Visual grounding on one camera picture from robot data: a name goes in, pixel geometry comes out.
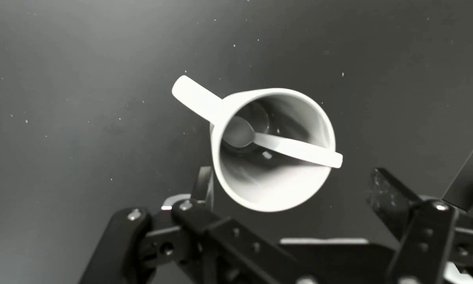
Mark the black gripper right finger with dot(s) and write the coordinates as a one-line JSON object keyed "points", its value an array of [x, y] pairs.
{"points": [[430, 237]]}

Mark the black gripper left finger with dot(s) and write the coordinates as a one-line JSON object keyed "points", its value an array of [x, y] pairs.
{"points": [[230, 239]]}

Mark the white plastic spoon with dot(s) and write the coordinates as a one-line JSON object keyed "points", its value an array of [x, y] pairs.
{"points": [[300, 150]]}

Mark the white ceramic mug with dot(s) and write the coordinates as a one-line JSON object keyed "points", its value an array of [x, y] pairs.
{"points": [[268, 194]]}

